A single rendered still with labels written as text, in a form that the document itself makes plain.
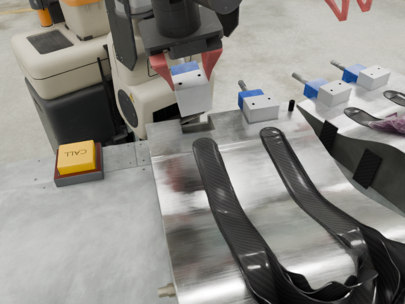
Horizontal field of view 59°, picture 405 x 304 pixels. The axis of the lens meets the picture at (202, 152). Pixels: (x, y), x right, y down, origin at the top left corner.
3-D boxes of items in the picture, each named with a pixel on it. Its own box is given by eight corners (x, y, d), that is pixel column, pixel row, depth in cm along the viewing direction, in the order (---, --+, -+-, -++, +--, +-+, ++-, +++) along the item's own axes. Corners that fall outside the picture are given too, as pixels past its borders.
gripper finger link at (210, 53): (227, 90, 53) (222, 34, 45) (179, 102, 52) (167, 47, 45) (214, 63, 57) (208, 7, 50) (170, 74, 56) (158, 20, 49)
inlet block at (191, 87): (166, 66, 64) (160, 40, 59) (194, 59, 64) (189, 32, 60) (181, 117, 56) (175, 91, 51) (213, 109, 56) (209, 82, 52)
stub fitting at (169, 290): (174, 287, 44) (158, 291, 44) (173, 280, 43) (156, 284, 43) (176, 298, 43) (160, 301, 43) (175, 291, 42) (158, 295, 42)
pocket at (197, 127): (179, 135, 63) (178, 118, 60) (209, 130, 64) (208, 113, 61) (184, 152, 60) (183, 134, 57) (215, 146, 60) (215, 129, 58)
